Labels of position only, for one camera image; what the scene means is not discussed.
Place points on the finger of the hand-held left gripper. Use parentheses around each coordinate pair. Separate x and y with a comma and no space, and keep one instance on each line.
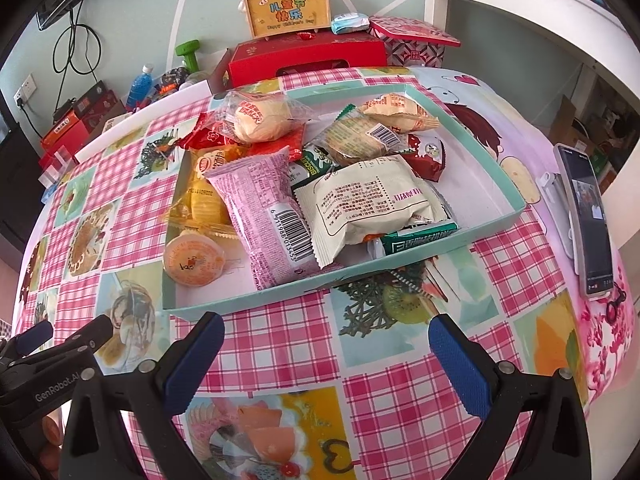
(92,332)
(32,337)

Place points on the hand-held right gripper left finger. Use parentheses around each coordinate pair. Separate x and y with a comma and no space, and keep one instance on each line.
(192,360)

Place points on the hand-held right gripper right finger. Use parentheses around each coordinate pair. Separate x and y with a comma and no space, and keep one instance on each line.
(457,365)

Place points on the orange jelly cup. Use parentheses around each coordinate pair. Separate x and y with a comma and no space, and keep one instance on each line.
(192,260)

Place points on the green biscuit packet yellow picture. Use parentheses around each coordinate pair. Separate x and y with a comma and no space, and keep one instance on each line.
(415,241)

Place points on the yellow snack packet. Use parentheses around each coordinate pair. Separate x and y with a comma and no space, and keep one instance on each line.
(205,200)

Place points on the pink snack packet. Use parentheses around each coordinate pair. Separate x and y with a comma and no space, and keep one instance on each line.
(260,210)

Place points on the teal-edged white cardboard tray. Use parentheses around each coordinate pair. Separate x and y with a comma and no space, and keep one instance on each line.
(480,185)

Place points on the cream white snack packet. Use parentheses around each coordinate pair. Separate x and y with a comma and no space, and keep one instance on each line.
(370,200)

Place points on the red and white wafer packet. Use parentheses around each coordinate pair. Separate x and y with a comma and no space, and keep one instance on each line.
(427,152)

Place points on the red patterned snack packet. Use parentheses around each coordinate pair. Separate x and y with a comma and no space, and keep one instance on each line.
(267,149)

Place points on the red crinkled snack bag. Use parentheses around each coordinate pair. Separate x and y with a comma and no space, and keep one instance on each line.
(210,135)

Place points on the green white biscuit packet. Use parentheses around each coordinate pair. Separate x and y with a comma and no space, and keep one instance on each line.
(312,167)

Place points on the round cracker clear packet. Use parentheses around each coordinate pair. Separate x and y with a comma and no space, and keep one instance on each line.
(360,142)

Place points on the bread bun clear packet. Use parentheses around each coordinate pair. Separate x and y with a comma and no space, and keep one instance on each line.
(260,117)

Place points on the cream bun packet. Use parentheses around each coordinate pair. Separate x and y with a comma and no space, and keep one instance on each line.
(400,110)

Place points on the person's left hand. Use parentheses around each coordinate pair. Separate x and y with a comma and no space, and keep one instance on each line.
(50,435)

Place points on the pink checkered tablecloth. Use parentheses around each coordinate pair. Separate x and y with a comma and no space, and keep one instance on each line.
(400,410)

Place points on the dark cabinet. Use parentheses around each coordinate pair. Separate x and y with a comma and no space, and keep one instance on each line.
(17,185)

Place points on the clear plastic box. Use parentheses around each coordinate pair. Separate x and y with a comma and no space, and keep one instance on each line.
(55,175)

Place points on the smartphone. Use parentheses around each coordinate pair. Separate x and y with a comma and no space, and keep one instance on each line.
(587,220)

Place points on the white phone stand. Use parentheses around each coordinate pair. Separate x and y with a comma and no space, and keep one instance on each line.
(552,185)

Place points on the orange box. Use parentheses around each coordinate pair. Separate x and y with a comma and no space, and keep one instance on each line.
(62,130)

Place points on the cream paper box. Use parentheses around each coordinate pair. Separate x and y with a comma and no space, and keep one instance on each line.
(116,122)

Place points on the dark red box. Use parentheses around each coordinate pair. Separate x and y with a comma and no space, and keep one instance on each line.
(95,97)

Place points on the green box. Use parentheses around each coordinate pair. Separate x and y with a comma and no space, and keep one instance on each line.
(606,172)

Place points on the blue liquid bottle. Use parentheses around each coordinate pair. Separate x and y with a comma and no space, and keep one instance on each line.
(139,87)

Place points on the colourful printed bag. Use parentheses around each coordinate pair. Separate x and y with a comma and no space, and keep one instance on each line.
(172,80)

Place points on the brown cardboard box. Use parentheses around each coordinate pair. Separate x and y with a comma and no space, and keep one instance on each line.
(567,120)

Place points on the pale plastic bottle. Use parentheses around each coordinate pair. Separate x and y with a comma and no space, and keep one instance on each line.
(195,80)

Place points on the green dumbbell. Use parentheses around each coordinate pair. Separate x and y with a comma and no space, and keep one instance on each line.
(187,52)

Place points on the red gift box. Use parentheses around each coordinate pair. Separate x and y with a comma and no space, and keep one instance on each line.
(310,50)

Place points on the red patterned tin box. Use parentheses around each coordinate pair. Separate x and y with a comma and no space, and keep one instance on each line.
(410,30)

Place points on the red wrapped candy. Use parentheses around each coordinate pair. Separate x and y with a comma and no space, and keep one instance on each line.
(307,36)

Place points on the wet wipes pack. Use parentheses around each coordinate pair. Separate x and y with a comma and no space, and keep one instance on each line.
(350,22)

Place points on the white wall socket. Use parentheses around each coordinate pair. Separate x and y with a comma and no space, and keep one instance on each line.
(26,89)

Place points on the dark wall monitor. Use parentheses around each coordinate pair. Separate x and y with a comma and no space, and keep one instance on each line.
(57,15)

